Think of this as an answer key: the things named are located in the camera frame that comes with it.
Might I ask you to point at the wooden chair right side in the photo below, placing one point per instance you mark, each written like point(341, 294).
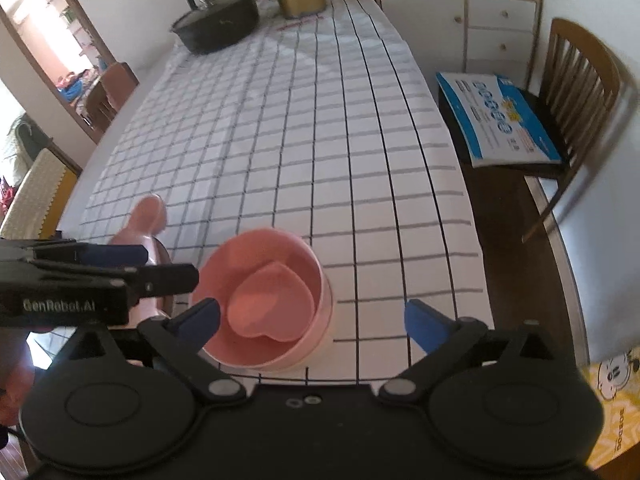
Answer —
point(579, 89)

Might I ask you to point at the yellow cartoon bag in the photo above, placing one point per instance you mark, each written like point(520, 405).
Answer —
point(616, 383)

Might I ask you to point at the black checked white tablecloth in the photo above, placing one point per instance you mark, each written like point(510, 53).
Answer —
point(326, 130)

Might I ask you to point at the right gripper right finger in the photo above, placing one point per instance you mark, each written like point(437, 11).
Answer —
point(446, 343)

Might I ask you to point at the wooden chair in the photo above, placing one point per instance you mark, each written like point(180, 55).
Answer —
point(579, 89)
point(108, 96)

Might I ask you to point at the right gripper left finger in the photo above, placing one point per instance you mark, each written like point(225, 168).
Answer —
point(178, 342)

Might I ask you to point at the person's left hand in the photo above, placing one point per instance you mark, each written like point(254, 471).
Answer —
point(17, 377)

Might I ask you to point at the blue white printed box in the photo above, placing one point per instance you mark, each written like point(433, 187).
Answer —
point(498, 126)

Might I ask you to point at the wooden chair far left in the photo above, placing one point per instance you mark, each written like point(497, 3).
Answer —
point(108, 96)

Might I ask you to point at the pink mouse-ear plate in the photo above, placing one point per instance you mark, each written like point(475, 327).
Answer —
point(146, 221)

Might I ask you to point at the large pink bowl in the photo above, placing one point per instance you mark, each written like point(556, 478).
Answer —
point(233, 262)

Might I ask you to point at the cream cushioned chair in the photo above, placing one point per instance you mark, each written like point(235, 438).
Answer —
point(40, 200)

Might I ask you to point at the white drawer cabinet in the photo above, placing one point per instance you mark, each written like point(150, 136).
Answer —
point(469, 36)

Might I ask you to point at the pink heart-shaped dish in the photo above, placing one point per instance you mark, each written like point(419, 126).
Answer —
point(273, 302)

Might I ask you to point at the red pen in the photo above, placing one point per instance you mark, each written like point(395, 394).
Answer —
point(300, 22)

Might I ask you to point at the black cooking pot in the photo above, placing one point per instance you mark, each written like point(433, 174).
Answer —
point(216, 24)

